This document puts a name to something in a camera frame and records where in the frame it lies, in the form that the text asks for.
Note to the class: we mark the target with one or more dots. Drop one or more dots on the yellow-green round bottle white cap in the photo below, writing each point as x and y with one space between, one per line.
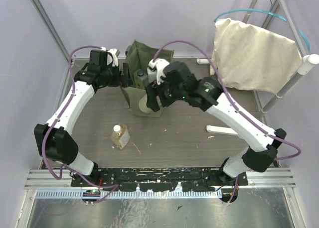
143 105

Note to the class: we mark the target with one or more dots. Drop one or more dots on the amber bottle white cap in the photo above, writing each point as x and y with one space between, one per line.
120 136

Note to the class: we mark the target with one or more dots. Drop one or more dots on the aluminium frame rail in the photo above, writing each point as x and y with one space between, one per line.
71 186

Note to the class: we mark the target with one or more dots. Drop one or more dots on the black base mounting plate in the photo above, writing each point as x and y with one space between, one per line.
197 179

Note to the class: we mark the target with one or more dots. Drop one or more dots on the teal plastic hanger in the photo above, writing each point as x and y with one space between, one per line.
268 13

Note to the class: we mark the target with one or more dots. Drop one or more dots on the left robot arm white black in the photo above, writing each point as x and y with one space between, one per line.
53 139

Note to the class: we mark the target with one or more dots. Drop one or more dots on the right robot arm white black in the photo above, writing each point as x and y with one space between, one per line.
263 141

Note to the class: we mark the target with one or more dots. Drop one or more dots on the olive green canvas bag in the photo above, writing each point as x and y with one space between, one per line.
138 56

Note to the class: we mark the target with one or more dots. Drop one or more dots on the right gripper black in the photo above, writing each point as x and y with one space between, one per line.
153 91

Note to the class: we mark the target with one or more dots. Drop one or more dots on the clear square bottle black cap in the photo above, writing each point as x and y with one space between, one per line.
141 79

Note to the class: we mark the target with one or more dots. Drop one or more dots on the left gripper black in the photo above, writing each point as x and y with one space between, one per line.
125 73

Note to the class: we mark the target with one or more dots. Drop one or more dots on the white square bottle black cap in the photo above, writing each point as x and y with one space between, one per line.
152 75

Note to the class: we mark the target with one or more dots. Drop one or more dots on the white grey clothes rack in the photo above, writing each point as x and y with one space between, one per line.
309 60

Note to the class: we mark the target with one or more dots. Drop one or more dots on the cream cloth bag on rack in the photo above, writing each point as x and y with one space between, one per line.
252 58

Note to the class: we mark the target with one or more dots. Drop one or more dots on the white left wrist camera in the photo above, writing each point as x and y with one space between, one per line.
112 56

